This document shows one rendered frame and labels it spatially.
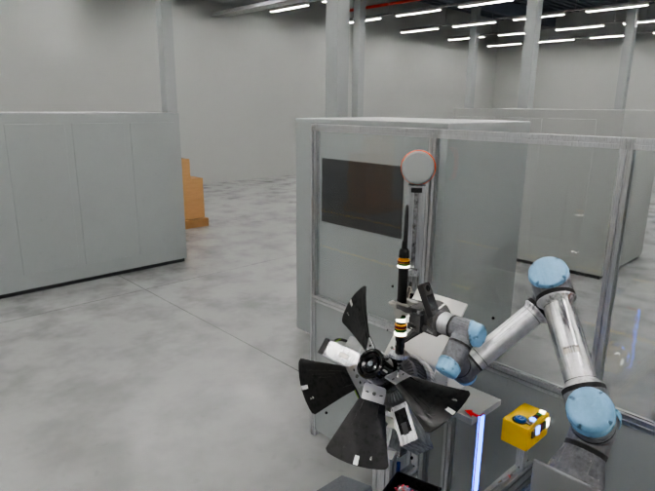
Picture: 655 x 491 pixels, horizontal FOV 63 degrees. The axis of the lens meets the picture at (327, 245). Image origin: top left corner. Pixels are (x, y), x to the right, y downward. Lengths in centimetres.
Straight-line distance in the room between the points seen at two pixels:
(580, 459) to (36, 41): 1335
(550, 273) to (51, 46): 1309
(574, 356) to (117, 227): 635
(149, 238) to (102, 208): 74
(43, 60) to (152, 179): 697
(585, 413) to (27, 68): 1322
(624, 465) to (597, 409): 98
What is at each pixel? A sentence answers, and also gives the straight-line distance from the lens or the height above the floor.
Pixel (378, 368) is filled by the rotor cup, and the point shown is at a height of 122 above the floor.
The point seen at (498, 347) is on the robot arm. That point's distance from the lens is 188.
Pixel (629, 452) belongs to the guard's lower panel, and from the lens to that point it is 255.
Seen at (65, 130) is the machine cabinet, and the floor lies 186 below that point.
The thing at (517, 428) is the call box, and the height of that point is 106.
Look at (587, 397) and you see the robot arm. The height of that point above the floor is 141.
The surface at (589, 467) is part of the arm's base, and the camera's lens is 174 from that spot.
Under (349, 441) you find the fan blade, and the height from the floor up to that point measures 99.
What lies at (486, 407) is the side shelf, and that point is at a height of 86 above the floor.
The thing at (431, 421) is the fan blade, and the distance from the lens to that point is 191.
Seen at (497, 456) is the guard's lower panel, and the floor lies 54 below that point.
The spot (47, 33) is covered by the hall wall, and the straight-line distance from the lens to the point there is 1409.
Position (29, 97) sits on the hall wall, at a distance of 1386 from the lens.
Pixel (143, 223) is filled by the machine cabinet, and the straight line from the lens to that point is 751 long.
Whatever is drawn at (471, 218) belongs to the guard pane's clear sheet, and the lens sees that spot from 257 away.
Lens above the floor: 215
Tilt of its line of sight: 14 degrees down
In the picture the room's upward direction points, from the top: 1 degrees clockwise
